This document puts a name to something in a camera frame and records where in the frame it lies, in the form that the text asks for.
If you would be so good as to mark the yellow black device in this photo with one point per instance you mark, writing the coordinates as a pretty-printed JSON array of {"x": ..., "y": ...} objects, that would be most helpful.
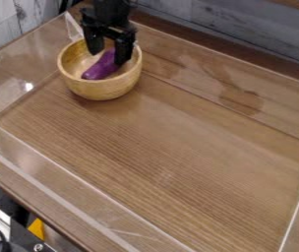
[{"x": 24, "y": 241}]

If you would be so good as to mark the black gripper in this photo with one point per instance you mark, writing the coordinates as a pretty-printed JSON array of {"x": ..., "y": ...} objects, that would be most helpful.
[{"x": 104, "y": 19}]

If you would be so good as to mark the clear acrylic barrier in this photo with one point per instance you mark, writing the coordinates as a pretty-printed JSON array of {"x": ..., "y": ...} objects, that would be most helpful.
[
  {"x": 98, "y": 176},
  {"x": 240, "y": 86}
]

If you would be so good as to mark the clear acrylic front barrier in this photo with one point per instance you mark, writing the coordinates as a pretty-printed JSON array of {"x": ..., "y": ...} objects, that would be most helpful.
[{"x": 98, "y": 176}]

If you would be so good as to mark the clear acrylic back barrier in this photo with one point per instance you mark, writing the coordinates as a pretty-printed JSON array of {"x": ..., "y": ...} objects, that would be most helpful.
[{"x": 240, "y": 86}]

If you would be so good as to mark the brown wooden bowl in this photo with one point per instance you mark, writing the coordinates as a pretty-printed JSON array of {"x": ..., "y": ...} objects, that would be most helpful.
[{"x": 74, "y": 60}]

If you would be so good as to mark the purple toy eggplant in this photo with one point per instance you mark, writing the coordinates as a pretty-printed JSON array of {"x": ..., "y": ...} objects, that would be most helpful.
[{"x": 103, "y": 68}]

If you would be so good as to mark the clear acrylic corner bracket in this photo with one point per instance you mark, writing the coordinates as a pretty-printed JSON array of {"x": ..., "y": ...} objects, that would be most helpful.
[{"x": 74, "y": 31}]

